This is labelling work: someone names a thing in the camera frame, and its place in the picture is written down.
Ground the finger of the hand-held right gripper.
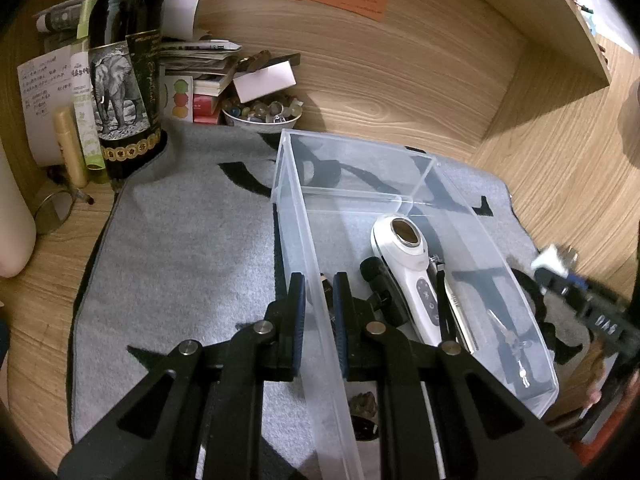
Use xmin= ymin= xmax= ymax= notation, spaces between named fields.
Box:
xmin=537 ymin=270 xmax=591 ymax=311

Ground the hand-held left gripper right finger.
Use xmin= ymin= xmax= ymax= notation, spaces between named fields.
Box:
xmin=332 ymin=271 xmax=583 ymax=480

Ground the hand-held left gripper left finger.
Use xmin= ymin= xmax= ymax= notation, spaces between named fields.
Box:
xmin=57 ymin=272 xmax=307 ymax=480

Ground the white travel adapter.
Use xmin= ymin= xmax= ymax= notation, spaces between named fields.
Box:
xmin=531 ymin=244 xmax=580 ymax=277

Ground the bunch of keys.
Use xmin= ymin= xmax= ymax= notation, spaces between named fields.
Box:
xmin=487 ymin=307 xmax=533 ymax=388

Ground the brown lumpy object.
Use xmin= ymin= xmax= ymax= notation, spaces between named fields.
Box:
xmin=349 ymin=392 xmax=383 ymax=418

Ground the white facial massager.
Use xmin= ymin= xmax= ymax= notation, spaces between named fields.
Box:
xmin=371 ymin=214 xmax=443 ymax=346

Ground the clear plastic box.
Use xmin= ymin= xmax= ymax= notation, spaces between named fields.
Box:
xmin=270 ymin=129 xmax=560 ymax=480

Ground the grey mat with black pattern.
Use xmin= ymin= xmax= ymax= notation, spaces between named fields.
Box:
xmin=70 ymin=119 xmax=591 ymax=480

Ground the white bowl of beads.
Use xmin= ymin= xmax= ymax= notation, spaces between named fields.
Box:
xmin=221 ymin=97 xmax=304 ymax=133

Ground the white paper card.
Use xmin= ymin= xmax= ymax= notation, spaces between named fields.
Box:
xmin=232 ymin=60 xmax=296 ymax=103

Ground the traffic light sticker card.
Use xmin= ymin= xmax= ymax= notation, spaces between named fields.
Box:
xmin=160 ymin=74 xmax=196 ymax=123

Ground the dark brown flat object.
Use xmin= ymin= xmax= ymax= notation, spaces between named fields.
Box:
xmin=237 ymin=50 xmax=302 ymax=75

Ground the wooden shelf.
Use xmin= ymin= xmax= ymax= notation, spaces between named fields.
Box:
xmin=435 ymin=0 xmax=613 ymax=93

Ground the small round mirror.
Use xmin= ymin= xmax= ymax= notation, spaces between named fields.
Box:
xmin=34 ymin=180 xmax=96 ymax=236

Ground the stack of books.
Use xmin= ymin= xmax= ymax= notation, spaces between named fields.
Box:
xmin=157 ymin=37 xmax=246 ymax=126

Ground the gold cosmetic tube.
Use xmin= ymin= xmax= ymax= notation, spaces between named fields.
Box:
xmin=54 ymin=106 xmax=90 ymax=189

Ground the dark wine bottle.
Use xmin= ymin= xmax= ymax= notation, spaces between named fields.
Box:
xmin=87 ymin=0 xmax=168 ymax=181

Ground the green white tube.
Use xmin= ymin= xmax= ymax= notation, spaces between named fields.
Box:
xmin=70 ymin=0 xmax=108 ymax=171

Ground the cream plastic bottle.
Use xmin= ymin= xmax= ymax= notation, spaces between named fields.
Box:
xmin=0 ymin=137 xmax=38 ymax=280

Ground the white folded paper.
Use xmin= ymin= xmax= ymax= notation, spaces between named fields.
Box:
xmin=160 ymin=0 xmax=211 ymax=43

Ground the handwritten paper note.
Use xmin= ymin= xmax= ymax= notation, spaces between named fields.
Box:
xmin=17 ymin=45 xmax=76 ymax=166

